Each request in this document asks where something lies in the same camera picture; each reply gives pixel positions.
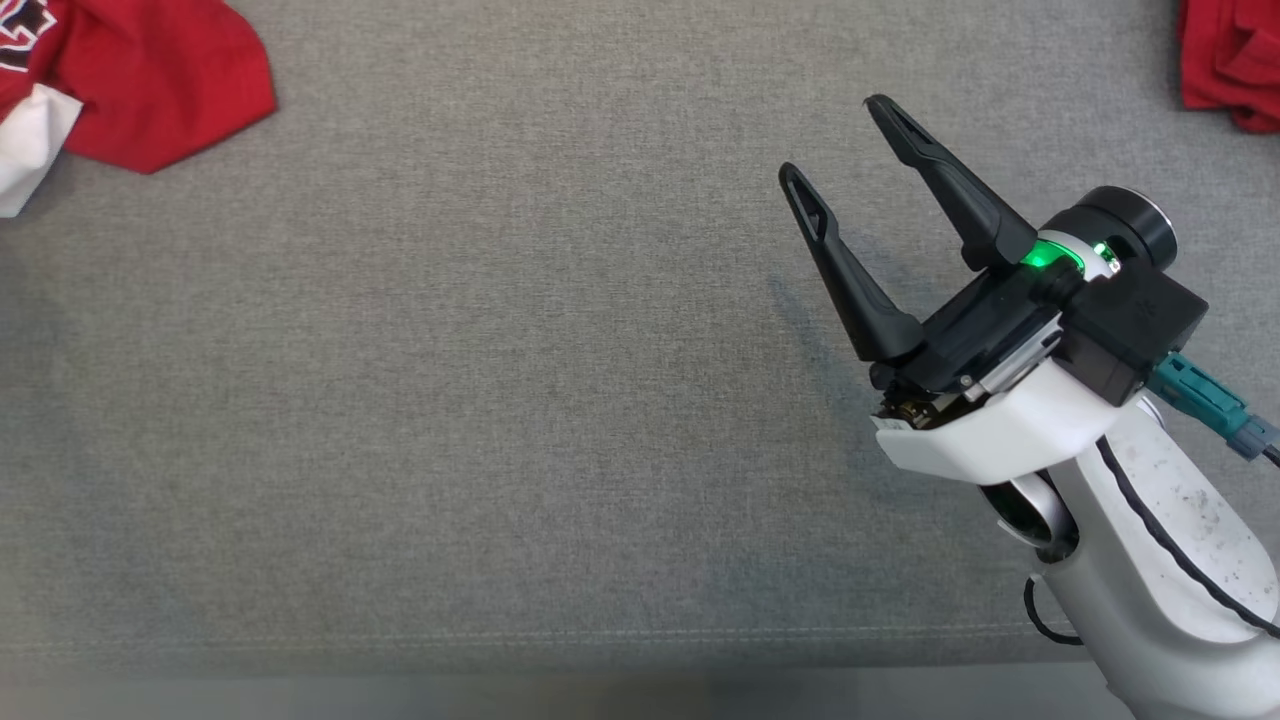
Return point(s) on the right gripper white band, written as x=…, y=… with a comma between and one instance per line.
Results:
x=1000, y=330

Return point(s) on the red jersey with white sleeves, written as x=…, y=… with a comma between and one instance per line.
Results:
x=170, y=90

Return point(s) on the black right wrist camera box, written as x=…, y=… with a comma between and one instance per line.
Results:
x=1140, y=330

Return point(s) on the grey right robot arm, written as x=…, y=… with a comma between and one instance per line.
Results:
x=1130, y=620

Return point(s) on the red shorts with white stripe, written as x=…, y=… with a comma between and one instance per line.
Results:
x=1230, y=60

